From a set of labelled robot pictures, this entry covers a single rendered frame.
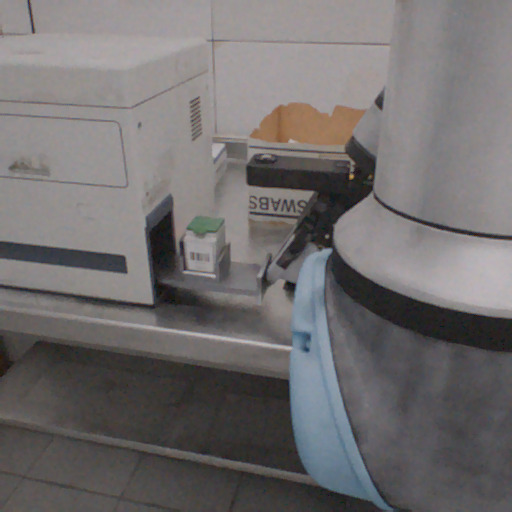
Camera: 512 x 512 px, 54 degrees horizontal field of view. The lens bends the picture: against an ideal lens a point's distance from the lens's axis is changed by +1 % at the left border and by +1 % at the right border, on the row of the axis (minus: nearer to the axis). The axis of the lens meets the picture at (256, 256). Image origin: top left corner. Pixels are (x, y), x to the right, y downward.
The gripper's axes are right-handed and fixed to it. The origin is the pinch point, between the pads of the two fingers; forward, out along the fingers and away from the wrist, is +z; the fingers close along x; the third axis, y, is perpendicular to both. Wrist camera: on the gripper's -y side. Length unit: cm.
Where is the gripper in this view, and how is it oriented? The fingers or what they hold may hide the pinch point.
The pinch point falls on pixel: (268, 273)
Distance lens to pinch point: 64.2
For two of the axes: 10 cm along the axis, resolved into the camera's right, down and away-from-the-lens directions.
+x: 2.3, -4.6, 8.6
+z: -4.9, 7.1, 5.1
